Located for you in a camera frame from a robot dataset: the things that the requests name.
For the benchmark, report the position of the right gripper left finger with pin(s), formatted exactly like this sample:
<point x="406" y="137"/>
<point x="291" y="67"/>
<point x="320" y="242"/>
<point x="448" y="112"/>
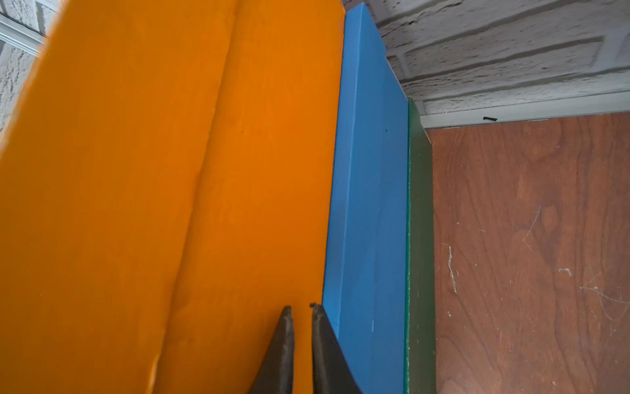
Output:
<point x="276" y="373"/>

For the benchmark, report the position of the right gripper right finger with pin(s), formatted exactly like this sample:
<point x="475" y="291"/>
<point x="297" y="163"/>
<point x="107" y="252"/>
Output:
<point x="331" y="373"/>

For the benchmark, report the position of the blue shoebox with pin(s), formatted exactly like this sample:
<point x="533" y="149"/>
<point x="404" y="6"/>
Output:
<point x="364" y="283"/>

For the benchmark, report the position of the orange shoebox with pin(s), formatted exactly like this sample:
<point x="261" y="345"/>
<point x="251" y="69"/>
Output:
<point x="165" y="193"/>

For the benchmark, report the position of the green shoebox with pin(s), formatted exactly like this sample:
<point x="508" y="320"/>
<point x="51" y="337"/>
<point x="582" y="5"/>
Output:
<point x="420" y="330"/>

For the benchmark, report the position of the left corner aluminium profile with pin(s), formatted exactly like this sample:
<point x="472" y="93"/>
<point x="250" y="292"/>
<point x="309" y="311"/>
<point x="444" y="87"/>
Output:
<point x="21" y="37"/>

